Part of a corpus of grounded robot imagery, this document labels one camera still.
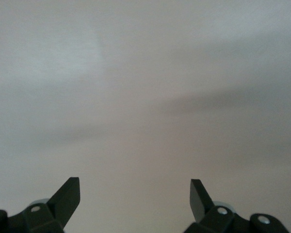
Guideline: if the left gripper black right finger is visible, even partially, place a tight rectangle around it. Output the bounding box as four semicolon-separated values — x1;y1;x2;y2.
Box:
183;179;291;233

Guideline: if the brown table cover sheet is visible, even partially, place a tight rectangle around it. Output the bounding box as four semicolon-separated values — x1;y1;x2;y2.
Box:
0;0;291;233

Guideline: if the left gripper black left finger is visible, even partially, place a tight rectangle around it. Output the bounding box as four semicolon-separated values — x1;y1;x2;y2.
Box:
0;177;81;233

